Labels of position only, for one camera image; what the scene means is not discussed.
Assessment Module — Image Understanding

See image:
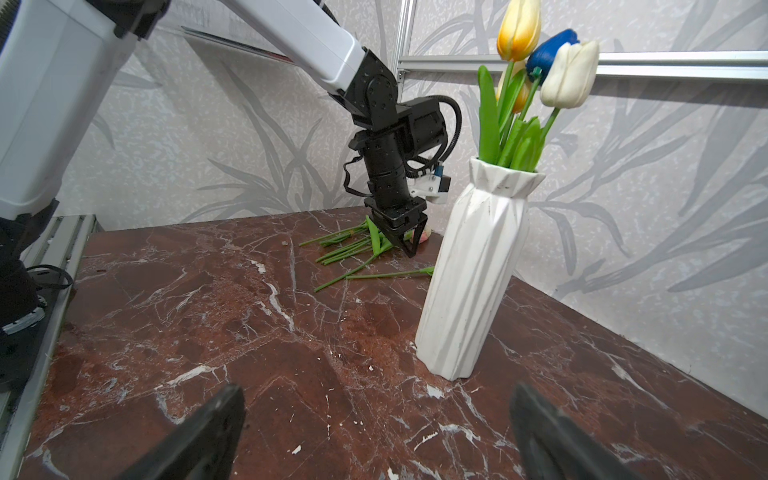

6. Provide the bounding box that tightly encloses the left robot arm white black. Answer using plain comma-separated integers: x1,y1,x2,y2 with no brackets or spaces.
1,1,456,264

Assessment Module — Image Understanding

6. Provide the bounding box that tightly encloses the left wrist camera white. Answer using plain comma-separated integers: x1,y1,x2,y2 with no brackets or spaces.
410,164,451,205

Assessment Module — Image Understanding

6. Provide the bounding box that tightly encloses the yellow tulip flower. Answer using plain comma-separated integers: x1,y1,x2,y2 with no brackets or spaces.
476,0,543,166
496,61,532,166

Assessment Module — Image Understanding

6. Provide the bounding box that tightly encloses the white tulip flower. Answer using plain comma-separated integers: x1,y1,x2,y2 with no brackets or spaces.
523,29,600,172

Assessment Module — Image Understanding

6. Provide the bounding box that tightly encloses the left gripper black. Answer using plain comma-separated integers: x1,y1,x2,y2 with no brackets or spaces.
365,179,428,258

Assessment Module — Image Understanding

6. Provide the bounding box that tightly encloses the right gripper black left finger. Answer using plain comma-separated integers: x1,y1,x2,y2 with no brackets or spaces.
118,384,245,479

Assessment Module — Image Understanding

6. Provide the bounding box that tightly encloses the white ribbed ceramic vase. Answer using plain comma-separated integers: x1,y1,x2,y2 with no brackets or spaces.
415,158,546,381

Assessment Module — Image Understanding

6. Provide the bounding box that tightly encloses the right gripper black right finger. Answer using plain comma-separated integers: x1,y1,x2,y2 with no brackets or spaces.
509,383,640,479

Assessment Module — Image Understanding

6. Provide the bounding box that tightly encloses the bundle of tulips with band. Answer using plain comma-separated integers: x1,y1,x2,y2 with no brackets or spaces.
300,222,372,265

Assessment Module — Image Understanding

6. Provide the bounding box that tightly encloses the aluminium frame back crossbar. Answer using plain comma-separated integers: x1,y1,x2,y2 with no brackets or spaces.
398,51,767,84

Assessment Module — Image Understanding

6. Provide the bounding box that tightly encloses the aluminium frame front rail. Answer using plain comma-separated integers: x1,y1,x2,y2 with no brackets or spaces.
1,214,100,479

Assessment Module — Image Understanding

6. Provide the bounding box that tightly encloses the blue tulip flower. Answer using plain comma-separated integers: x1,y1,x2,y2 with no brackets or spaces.
506,28,581,169

